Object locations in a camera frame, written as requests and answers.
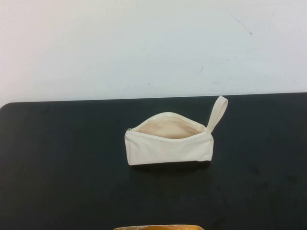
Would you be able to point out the cream canvas pencil case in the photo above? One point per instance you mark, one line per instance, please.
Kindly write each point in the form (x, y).
(165, 151)

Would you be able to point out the yellow cardboard object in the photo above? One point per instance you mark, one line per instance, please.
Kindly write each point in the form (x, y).
(156, 224)

